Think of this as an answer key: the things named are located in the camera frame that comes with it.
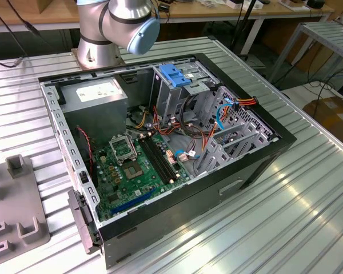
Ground orange power wire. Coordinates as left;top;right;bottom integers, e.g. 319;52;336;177
214;96;260;136

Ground grey metal disk bay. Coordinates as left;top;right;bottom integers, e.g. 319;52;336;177
193;85;278;175

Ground black RAM slot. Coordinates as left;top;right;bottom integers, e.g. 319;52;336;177
145;135;176;181
142;136;173;183
138;136;169;184
149;135;179;180

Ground grey metal drive cage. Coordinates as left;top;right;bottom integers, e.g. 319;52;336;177
148;60;221;128

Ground CPU socket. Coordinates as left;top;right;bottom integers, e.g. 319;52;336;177
122;161;145;181

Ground metal socket cover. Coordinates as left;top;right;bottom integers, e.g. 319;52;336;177
109;135;134;164

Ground blue plastic drive latch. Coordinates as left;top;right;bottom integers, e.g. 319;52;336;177
158;63;192;88

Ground green motherboard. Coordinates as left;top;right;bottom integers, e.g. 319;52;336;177
93;132;191;222

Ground black open PC case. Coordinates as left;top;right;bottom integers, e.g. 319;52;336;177
37;53;298;271

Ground blue expansion slot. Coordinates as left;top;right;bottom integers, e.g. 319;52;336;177
111;187;157;216

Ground grey power supply unit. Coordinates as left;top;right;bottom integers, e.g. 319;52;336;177
59;77;129;149

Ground grey case latch panel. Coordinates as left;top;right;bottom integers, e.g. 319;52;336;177
67;188;102;255

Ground black tripod stand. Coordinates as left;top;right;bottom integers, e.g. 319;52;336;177
230;0;260;57

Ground white cardboard box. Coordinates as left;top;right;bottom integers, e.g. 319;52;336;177
228;0;264;11

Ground wooden desk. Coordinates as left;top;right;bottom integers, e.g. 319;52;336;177
0;0;336;34

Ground grey parts rack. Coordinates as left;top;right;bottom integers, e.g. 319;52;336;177
0;154;51;268

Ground large cardboard box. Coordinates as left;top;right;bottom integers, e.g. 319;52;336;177
302;96;343;143

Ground red orange wire bundle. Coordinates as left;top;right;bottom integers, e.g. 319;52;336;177
151;104;218;160

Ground blue data wire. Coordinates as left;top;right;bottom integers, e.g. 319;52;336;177
216;98;234;132
173;150;202;161

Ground black cable bundle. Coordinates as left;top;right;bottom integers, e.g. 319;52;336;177
179;95;208;136

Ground yellow black wires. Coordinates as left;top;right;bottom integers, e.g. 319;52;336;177
127;110;147;130

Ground red black fan wire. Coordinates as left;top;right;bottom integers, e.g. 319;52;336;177
75;127;94;178

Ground square brown base plate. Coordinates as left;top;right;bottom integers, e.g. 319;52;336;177
70;47;125;71

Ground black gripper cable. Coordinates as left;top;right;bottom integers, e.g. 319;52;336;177
0;0;42;69

